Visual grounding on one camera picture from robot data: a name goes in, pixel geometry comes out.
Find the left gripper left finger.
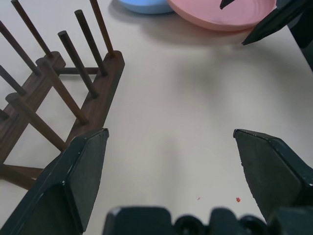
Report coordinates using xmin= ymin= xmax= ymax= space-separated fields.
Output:
xmin=0 ymin=128 xmax=110 ymax=235

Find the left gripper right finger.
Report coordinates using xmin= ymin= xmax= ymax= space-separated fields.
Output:
xmin=233 ymin=128 xmax=313 ymax=224

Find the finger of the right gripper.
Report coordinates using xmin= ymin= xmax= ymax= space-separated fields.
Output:
xmin=241 ymin=0 xmax=313 ymax=46
xmin=219 ymin=0 xmax=237 ymax=10

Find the pink plate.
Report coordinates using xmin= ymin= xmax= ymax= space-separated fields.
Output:
xmin=167 ymin=0 xmax=278 ymax=32

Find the dark wooden dish rack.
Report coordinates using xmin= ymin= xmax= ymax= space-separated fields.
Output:
xmin=0 ymin=0 xmax=125 ymax=191

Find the blue plate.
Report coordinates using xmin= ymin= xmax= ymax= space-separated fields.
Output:
xmin=117 ymin=0 xmax=176 ymax=14

